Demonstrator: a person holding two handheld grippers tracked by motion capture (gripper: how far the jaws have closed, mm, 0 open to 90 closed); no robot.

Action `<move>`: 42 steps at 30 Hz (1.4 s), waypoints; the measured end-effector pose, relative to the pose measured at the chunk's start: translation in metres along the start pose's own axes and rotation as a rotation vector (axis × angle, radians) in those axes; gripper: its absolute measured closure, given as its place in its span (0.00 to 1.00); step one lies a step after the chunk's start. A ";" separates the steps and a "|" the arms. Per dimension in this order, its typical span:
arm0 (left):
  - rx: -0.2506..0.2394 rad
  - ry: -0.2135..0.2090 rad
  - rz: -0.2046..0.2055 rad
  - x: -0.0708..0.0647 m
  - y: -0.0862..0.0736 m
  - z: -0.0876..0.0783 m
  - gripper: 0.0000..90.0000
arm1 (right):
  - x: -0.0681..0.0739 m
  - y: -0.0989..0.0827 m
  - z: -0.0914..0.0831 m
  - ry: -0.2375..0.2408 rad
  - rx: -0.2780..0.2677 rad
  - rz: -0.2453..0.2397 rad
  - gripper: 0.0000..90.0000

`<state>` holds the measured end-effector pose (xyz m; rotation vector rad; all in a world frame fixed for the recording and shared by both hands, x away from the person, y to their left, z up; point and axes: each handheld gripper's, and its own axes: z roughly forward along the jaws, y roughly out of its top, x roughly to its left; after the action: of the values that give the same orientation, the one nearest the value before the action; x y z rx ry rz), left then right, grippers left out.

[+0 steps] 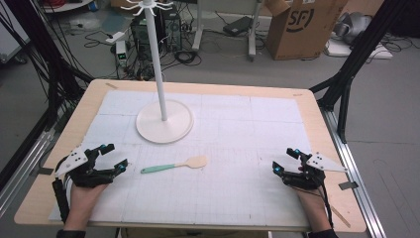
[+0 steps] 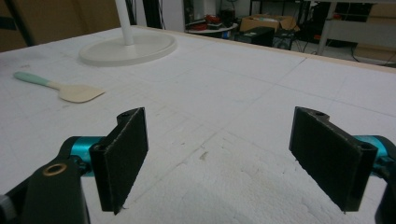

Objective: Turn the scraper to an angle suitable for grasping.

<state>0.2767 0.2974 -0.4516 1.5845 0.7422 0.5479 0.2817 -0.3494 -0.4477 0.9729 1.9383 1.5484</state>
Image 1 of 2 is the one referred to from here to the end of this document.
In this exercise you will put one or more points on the black tape piece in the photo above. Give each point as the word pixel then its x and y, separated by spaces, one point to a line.
pixel 45 171
pixel 348 185

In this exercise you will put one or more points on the person's right hand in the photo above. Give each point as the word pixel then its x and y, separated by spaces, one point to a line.
pixel 313 203

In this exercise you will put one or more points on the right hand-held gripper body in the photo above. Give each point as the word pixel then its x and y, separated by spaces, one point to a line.
pixel 307 178

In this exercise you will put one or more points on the aluminium rail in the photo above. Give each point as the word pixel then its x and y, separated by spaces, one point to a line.
pixel 356 172
pixel 23 168

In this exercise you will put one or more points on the black metal frame strut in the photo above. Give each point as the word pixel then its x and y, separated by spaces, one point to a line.
pixel 56 66
pixel 356 59

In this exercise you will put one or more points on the flat white board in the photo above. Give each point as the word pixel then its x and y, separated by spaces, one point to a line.
pixel 336 49

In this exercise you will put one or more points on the white device with green display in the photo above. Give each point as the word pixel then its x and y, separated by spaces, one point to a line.
pixel 121 53

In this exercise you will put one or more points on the white stand leg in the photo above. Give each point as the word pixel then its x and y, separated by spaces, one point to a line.
pixel 198 29
pixel 253 36

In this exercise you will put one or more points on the brown cardboard box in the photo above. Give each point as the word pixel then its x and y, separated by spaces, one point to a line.
pixel 297 36

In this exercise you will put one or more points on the white gridded mat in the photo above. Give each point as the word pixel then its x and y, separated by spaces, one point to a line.
pixel 214 191

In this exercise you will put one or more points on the person's left hand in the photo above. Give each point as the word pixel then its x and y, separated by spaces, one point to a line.
pixel 84 201

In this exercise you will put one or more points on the white power strip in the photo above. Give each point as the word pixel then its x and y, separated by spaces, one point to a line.
pixel 115 37

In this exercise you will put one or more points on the flat black device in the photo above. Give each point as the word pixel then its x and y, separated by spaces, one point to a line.
pixel 237 25

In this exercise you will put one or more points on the white hook rack stand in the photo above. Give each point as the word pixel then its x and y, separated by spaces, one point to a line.
pixel 165 124

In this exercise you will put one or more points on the tan tape piece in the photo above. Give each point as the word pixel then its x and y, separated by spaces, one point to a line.
pixel 111 86

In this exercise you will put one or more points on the grey bag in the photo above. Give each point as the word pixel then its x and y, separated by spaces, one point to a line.
pixel 353 26

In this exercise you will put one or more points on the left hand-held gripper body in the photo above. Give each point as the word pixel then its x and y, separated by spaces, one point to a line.
pixel 81 175

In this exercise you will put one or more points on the black computer tower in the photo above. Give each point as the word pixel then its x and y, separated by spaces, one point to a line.
pixel 171 31

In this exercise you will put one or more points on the round white table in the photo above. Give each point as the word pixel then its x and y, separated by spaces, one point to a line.
pixel 71 6

